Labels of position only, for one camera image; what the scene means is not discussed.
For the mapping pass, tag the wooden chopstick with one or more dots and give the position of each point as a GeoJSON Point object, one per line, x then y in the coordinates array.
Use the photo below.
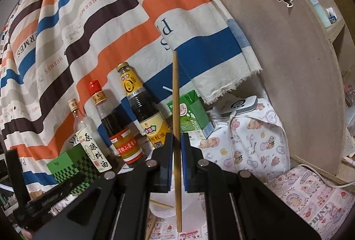
{"type": "Point", "coordinates": [177, 143]}
{"type": "Point", "coordinates": [160, 204]}
{"type": "Point", "coordinates": [150, 226]}

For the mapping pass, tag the red-capped dark sauce bottle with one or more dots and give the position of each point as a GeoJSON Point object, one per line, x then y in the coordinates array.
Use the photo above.
{"type": "Point", "coordinates": [121, 137]}

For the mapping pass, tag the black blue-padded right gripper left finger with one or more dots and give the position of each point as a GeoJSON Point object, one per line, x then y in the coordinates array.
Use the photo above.
{"type": "Point", "coordinates": [116, 205]}

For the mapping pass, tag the brown wooden shelf board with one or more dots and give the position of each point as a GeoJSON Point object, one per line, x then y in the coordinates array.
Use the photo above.
{"type": "Point", "coordinates": [302, 78]}

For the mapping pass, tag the yellow-label oyster sauce bottle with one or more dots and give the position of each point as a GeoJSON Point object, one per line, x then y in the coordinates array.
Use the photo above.
{"type": "Point", "coordinates": [143, 106]}

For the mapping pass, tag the green checkered box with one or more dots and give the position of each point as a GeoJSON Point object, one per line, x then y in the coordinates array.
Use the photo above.
{"type": "Point", "coordinates": [72, 162]}

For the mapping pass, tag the green milk drink carton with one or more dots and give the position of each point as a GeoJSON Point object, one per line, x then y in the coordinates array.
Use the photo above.
{"type": "Point", "coordinates": [193, 118]}

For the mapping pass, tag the translucent plastic cup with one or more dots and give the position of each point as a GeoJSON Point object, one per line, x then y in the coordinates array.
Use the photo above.
{"type": "Point", "coordinates": [193, 215]}

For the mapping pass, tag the baby bear print tablecloth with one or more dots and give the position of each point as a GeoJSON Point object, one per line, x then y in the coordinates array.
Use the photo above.
{"type": "Point", "coordinates": [256, 141]}

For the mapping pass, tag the clear cooking wine bottle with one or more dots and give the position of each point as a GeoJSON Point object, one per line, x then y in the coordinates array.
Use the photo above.
{"type": "Point", "coordinates": [88, 137]}

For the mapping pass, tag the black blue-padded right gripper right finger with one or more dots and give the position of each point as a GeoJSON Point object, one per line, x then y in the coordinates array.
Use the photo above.
{"type": "Point", "coordinates": [238, 205]}

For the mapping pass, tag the striped Hermes Paris cloth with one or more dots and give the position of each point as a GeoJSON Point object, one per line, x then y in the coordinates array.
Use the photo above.
{"type": "Point", "coordinates": [52, 49]}

